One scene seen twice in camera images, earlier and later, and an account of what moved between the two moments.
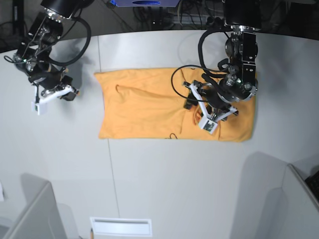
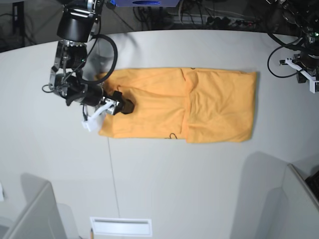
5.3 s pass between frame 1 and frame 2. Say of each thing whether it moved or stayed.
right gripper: moved
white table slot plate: stayed
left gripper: moved
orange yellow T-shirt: stayed
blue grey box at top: stayed
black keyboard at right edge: stayed
